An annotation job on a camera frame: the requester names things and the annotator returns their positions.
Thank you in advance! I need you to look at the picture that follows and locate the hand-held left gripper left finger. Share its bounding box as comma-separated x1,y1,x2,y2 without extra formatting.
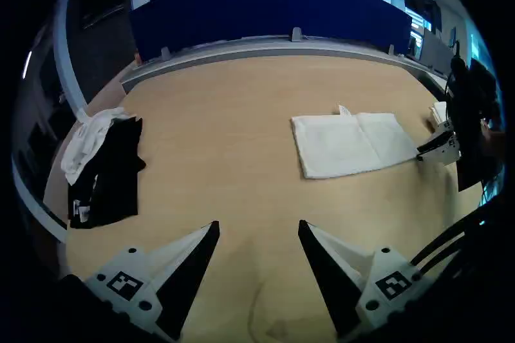
82,220,221,342

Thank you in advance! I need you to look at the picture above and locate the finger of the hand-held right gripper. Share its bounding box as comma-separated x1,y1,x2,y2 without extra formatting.
432,119,456,137
416,131,461,165

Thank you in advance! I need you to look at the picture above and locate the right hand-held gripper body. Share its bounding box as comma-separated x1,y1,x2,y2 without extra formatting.
444,55,503,194

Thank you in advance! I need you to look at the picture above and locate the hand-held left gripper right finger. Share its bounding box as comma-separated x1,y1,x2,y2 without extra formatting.
297,219,438,340

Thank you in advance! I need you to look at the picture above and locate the white towel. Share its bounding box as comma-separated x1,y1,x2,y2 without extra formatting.
290,104,422,180

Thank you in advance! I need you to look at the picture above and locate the person's right hand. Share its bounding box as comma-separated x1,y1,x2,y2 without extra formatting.
480,119,506,160

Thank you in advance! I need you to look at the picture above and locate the stack of white towels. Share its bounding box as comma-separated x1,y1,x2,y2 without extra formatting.
427,101,449,125

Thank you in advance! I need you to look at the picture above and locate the stack of black towels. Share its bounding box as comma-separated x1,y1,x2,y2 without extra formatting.
67,116,147,230

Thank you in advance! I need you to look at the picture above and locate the heap of white towels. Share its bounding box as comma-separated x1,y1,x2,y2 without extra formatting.
60,107,132,186

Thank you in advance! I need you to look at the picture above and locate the blue desk screen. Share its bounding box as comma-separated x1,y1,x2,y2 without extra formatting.
120,0,448,94

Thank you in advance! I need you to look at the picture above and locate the black cable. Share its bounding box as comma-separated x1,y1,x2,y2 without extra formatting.
409,213,485,276

